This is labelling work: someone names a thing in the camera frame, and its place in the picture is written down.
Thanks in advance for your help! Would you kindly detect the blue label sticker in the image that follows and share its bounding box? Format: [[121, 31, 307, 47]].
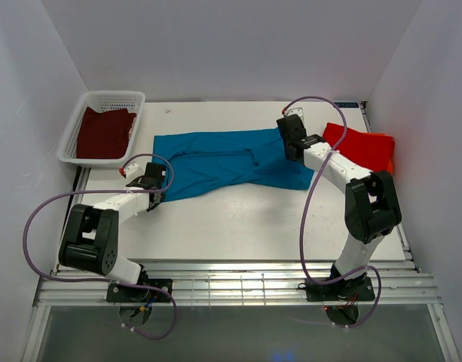
[[335, 102, 360, 109]]

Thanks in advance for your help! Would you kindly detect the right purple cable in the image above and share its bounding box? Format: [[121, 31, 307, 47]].
[[285, 95, 382, 328]]

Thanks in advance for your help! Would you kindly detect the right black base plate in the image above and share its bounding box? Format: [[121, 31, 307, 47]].
[[298, 277, 375, 302]]

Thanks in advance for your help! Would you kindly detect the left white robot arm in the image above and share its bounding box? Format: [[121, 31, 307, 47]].
[[58, 162, 169, 302]]

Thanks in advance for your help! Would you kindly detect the red folded t shirt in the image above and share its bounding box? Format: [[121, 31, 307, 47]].
[[336, 128, 382, 171]]

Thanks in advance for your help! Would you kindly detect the orange folded t shirt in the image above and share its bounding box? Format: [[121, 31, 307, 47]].
[[378, 133, 396, 173]]

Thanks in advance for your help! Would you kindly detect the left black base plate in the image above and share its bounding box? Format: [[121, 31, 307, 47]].
[[106, 278, 173, 304]]

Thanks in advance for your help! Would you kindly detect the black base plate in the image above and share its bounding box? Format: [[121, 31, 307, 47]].
[[298, 277, 375, 302], [106, 278, 173, 304]]

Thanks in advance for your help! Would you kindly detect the blue t shirt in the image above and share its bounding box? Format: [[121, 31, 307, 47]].
[[153, 128, 314, 201]]

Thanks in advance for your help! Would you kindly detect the dark red t shirt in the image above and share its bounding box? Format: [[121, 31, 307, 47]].
[[76, 107, 136, 159]]

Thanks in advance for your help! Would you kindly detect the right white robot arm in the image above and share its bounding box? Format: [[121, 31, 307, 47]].
[[277, 110, 402, 299]]

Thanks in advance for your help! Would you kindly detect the white plastic basket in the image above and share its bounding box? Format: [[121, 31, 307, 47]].
[[57, 90, 145, 169]]

